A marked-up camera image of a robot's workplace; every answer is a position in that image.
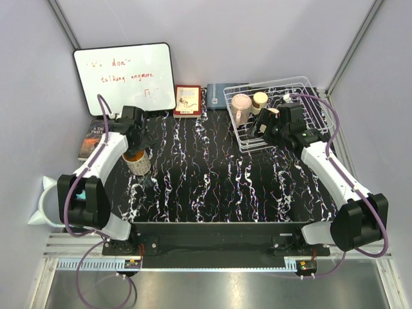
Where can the cream ribbed cup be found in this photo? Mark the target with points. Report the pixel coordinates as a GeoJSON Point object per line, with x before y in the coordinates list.
{"type": "Point", "coordinates": [274, 110]}

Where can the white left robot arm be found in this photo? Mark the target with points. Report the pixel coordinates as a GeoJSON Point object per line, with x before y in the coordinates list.
{"type": "Point", "coordinates": [82, 198]}

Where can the white patterned mug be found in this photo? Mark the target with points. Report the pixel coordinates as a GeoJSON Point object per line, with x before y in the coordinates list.
{"type": "Point", "coordinates": [139, 163]}

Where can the red and cream book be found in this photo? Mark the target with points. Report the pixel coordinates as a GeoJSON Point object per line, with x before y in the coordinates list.
{"type": "Point", "coordinates": [188, 102]}

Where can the white cat-ear headphones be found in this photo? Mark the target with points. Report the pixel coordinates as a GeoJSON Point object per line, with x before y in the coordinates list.
{"type": "Point", "coordinates": [47, 212]}

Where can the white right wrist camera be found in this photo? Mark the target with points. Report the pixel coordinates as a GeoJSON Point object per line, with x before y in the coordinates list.
{"type": "Point", "coordinates": [287, 98]}

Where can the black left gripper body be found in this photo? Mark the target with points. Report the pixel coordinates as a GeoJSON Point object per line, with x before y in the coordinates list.
{"type": "Point", "coordinates": [144, 138]}

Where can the A Tale of Two Cities book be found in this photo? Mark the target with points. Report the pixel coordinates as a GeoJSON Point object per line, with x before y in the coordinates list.
{"type": "Point", "coordinates": [93, 136]}

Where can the dark blue book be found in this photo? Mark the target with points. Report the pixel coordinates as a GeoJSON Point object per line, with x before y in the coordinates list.
{"type": "Point", "coordinates": [215, 96]}

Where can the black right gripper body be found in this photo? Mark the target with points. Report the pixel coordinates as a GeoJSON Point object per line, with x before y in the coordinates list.
{"type": "Point", "coordinates": [279, 131]}

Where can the pink cup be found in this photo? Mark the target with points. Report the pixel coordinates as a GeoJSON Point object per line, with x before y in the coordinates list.
{"type": "Point", "coordinates": [240, 107]}

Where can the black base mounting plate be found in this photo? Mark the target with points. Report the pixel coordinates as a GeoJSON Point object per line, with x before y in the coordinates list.
{"type": "Point", "coordinates": [216, 246]}

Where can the cream and brown cup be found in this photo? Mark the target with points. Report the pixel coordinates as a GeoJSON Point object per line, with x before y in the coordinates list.
{"type": "Point", "coordinates": [259, 102]}

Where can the white wire dish rack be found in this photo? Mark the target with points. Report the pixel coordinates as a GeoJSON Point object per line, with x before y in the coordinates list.
{"type": "Point", "coordinates": [315, 113]}

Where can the white dry-erase board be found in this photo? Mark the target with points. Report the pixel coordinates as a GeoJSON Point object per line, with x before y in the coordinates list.
{"type": "Point", "coordinates": [136, 75]}

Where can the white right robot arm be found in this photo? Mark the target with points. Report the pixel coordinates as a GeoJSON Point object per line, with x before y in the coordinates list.
{"type": "Point", "coordinates": [362, 216]}

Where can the white slotted cable duct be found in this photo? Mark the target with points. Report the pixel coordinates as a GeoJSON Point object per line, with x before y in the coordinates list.
{"type": "Point", "coordinates": [126, 265]}

